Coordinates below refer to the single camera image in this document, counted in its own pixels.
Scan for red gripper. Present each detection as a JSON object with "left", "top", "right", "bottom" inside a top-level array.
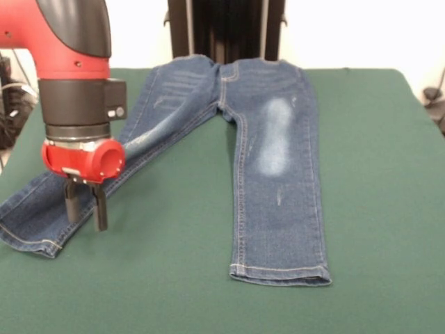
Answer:
[{"left": 41, "top": 138, "right": 126, "bottom": 233}]

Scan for blue denim jeans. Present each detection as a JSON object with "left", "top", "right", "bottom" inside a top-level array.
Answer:
[{"left": 0, "top": 54, "right": 333, "bottom": 287}]

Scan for dark green table cloth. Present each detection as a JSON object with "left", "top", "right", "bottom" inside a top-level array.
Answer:
[{"left": 0, "top": 67, "right": 445, "bottom": 334}]

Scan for white cable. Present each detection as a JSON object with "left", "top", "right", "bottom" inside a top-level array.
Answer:
[{"left": 0, "top": 80, "right": 39, "bottom": 105}]

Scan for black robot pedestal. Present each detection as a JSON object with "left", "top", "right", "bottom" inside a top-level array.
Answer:
[{"left": 162, "top": 0, "right": 289, "bottom": 65}]

